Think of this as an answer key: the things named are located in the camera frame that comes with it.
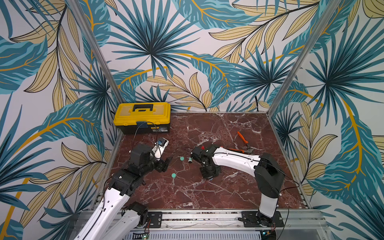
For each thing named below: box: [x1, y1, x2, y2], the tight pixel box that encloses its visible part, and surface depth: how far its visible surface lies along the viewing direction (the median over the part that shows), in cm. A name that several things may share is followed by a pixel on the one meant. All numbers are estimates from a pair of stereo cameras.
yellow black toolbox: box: [113, 102, 172, 135], surface depth 97 cm
